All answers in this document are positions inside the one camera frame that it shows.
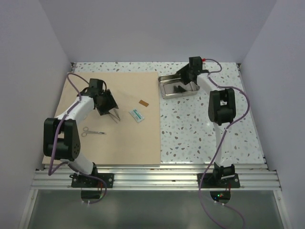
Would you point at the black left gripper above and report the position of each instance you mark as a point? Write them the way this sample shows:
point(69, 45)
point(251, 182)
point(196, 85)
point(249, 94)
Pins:
point(110, 104)

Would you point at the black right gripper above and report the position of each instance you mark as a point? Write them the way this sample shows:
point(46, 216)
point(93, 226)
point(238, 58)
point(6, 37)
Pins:
point(182, 72)

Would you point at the small metal scissors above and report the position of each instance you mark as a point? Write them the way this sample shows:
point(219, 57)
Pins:
point(87, 131)

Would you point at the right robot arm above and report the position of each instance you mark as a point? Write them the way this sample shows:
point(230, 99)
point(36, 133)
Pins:
point(221, 111)

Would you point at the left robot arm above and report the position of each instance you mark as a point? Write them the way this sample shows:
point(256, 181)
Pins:
point(61, 138)

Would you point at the stainless steel tray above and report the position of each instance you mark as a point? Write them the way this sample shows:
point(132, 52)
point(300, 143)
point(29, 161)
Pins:
point(172, 87)

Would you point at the green white sachet packet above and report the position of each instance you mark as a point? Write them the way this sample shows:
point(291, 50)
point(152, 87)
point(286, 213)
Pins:
point(136, 115)

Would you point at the brown adhesive bandage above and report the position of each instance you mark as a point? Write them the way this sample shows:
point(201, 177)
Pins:
point(143, 103)

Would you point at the beige wooden board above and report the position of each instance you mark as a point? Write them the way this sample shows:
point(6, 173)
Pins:
point(126, 142)

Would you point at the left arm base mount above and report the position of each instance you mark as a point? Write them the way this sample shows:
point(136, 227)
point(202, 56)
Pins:
point(101, 180)

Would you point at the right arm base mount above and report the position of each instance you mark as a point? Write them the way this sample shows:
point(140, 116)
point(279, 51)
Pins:
point(218, 180)

